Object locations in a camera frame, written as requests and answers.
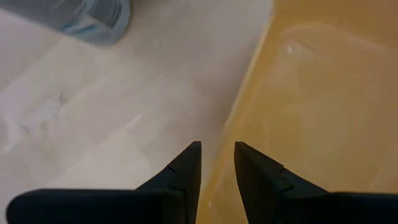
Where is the yellow plastic bin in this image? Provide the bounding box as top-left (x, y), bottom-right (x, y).
top-left (195, 0), bottom-right (398, 224)

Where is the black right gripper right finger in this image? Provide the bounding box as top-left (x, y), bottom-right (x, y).
top-left (234, 141), bottom-right (398, 224)

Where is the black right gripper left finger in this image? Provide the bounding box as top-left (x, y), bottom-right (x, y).
top-left (6, 141), bottom-right (203, 224)

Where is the white and blue Spindrift can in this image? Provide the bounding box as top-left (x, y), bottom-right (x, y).
top-left (0, 0), bottom-right (131, 47)

